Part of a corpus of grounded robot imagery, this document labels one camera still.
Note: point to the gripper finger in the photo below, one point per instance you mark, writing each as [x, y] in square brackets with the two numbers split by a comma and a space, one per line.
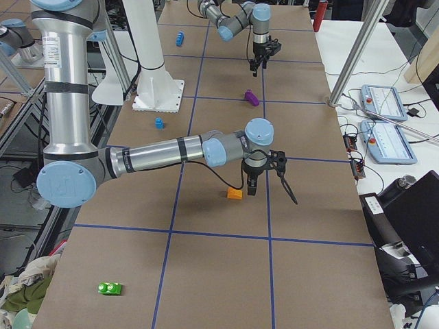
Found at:
[265, 61]
[254, 65]
[251, 186]

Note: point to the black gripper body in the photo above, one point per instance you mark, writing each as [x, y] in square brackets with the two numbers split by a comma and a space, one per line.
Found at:
[253, 170]
[258, 50]

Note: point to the orange trapezoid block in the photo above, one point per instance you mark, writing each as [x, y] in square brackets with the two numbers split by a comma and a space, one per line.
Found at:
[233, 193]

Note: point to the purple trapezoid block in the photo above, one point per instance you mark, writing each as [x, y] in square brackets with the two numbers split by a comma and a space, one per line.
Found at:
[251, 98]

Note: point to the red cylinder bottle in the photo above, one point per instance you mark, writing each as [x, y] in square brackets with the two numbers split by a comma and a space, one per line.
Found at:
[320, 12]

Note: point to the long blue four-stud block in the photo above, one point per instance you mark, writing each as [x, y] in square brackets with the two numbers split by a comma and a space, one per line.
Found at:
[180, 38]

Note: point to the brown paper table mat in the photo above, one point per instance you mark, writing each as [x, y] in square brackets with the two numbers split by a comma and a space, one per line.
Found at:
[189, 257]

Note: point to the small blue block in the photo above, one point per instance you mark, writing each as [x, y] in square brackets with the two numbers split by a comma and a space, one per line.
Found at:
[159, 123]

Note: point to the upper teach pendant tablet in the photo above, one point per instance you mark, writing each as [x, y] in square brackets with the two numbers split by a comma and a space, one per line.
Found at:
[384, 100]

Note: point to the teach pendant tablet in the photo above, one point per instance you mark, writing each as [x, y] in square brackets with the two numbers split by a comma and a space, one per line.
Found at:
[384, 100]
[386, 143]

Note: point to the lower teach pendant tablet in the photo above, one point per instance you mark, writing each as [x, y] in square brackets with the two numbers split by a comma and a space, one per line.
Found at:
[386, 143]

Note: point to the green two-stud block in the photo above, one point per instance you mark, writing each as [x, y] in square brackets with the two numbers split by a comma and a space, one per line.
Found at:
[109, 288]

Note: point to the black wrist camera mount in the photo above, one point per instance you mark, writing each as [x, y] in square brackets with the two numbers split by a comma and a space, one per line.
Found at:
[278, 161]

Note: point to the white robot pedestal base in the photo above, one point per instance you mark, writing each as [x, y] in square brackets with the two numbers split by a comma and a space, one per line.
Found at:
[156, 91]

